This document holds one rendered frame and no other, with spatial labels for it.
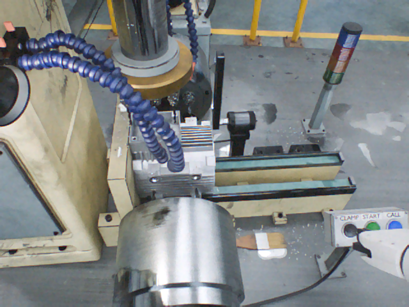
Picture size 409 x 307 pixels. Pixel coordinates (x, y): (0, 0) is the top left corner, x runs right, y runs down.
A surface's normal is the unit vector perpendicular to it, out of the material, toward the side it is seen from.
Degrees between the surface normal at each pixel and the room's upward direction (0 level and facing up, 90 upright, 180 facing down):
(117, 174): 0
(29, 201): 90
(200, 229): 21
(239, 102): 0
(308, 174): 90
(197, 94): 90
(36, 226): 90
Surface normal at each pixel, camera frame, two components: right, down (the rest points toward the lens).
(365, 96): 0.02, -0.64
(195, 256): 0.31, -0.63
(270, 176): 0.09, 0.76
